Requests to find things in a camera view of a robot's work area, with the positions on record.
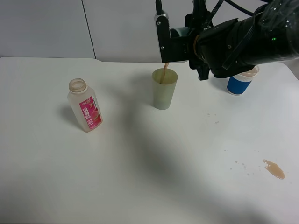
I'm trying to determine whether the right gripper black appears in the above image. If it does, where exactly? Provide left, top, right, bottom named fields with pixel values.
left=185, top=0, right=238, bottom=81

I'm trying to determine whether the teal plastic cup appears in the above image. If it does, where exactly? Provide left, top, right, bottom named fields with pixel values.
left=170, top=27, right=189, bottom=38

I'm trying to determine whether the plastic drink bottle pink label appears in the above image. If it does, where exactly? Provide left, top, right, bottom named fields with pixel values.
left=67, top=78, right=103, bottom=133

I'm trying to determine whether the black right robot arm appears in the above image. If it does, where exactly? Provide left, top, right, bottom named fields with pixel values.
left=187, top=0, right=299, bottom=80

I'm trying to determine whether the pale green plastic cup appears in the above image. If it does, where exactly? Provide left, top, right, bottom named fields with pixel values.
left=152, top=68, right=178, bottom=110

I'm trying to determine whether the blue sleeved paper cup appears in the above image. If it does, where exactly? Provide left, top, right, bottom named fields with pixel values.
left=227, top=66, right=259, bottom=96

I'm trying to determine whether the spilled beverage puddle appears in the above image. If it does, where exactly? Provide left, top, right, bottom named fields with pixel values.
left=263, top=160, right=285, bottom=180

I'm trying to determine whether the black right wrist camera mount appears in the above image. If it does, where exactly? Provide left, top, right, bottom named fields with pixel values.
left=155, top=0, right=195, bottom=63

